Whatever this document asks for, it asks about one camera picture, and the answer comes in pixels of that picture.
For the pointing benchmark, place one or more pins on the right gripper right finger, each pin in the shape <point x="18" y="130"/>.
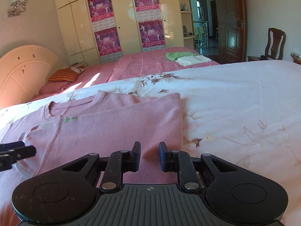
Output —
<point x="179" y="162"/>

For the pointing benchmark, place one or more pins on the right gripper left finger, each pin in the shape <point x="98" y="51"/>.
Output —
<point x="120" y="162"/>

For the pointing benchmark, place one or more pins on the pink long-sleeve sweater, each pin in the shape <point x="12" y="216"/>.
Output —
<point x="103" y="123"/>

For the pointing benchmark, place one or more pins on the pink pillow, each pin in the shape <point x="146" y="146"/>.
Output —
<point x="54" y="87"/>

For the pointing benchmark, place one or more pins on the cream wooden headboard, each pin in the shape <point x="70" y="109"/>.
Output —
<point x="24" y="70"/>

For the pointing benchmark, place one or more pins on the white floral bed sheet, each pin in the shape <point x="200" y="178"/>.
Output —
<point x="245" y="113"/>

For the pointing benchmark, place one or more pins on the orange striped pillow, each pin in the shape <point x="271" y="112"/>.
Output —
<point x="65" y="74"/>

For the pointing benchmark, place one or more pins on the white folded cloth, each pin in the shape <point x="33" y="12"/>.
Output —
<point x="192" y="60"/>

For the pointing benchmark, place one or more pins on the pink checkered bedspread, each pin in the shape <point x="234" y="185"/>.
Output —
<point x="129" y="66"/>

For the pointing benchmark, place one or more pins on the green folded cloth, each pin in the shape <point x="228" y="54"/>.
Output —
<point x="176" y="55"/>

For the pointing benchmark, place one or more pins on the lower left purple poster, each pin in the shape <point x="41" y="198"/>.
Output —
<point x="108" y="45"/>

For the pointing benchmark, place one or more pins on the purple poster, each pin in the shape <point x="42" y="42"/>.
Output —
<point x="152" y="35"/>
<point x="101" y="14"/>
<point x="147" y="10"/>
<point x="108" y="45"/>

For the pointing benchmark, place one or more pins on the lower right purple poster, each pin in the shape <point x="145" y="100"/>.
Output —
<point x="152" y="35"/>

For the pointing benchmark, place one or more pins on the cream built-in wardrobe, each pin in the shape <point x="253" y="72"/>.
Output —
<point x="79" y="39"/>

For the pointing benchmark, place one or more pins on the upper left purple poster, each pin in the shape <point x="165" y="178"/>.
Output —
<point x="101" y="14"/>

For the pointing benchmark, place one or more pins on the dark wooden chair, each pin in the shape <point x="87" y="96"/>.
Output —
<point x="275" y="46"/>

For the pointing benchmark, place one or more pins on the brown wooden tv cabinet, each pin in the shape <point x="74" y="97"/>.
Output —
<point x="296" y="58"/>

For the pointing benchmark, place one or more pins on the upper right purple poster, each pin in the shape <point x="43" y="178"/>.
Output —
<point x="147" y="10"/>

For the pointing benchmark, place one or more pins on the dark brown wooden door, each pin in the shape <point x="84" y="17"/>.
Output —
<point x="232" y="30"/>

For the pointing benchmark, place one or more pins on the wall sconce lamp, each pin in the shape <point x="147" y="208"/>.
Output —
<point x="18" y="7"/>

